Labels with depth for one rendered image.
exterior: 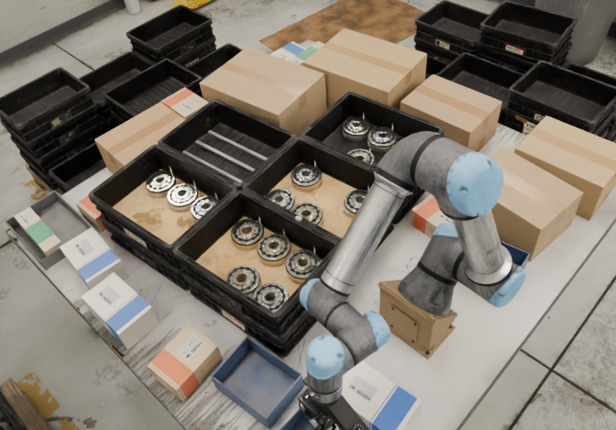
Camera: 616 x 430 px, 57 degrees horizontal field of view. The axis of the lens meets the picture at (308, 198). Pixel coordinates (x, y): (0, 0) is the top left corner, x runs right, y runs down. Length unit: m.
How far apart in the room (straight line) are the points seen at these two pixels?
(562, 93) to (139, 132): 1.93
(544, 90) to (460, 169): 1.90
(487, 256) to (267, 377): 0.71
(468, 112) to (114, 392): 1.80
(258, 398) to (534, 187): 1.06
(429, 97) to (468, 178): 1.15
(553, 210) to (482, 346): 0.47
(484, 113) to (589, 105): 0.86
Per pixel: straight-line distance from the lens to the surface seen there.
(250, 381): 1.68
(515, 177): 1.95
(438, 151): 1.15
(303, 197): 1.88
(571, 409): 2.52
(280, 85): 2.25
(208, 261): 1.77
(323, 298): 1.26
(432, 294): 1.55
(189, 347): 1.69
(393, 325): 1.69
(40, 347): 2.87
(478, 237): 1.29
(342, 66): 2.33
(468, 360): 1.71
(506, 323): 1.79
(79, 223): 2.22
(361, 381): 1.55
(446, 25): 3.62
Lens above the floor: 2.20
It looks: 47 degrees down
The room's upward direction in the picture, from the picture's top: 6 degrees counter-clockwise
